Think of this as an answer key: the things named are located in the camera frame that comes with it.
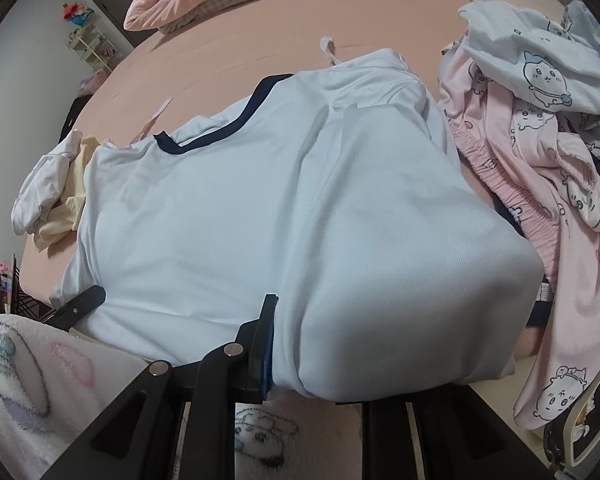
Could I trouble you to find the light blue shirt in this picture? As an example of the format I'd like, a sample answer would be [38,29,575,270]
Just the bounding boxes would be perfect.
[136,36,348,145]

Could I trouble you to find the cream yellow cloth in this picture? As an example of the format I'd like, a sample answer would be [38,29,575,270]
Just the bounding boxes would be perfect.
[32,135,101,253]

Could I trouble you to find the pink printed pajama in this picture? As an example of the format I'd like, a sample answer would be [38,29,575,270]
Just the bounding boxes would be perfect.
[437,42,600,431]

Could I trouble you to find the pink bed sheet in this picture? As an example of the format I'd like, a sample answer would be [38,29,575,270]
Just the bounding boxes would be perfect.
[20,0,581,361]

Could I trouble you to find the white shelf rack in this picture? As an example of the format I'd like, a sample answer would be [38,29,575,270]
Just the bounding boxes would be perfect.
[67,25,121,71]

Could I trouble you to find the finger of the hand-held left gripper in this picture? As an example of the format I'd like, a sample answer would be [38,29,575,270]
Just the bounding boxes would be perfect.
[54,285,107,332]

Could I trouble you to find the white printed pajama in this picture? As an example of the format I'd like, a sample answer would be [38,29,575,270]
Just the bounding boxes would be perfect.
[457,0,600,233]

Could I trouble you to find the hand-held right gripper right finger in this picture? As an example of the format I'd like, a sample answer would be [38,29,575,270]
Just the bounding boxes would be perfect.
[362,386,531,480]

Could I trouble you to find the white T-shirt navy trim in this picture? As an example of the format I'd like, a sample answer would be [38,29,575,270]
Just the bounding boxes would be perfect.
[50,47,546,403]

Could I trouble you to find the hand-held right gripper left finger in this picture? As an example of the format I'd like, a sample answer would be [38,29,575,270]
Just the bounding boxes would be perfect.
[41,293,281,480]

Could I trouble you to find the colourful toy figure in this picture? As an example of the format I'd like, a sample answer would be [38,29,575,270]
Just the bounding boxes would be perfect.
[62,2,93,26]

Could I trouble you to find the printed white fleece clothing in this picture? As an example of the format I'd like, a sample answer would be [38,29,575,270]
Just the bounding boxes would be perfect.
[0,312,363,480]

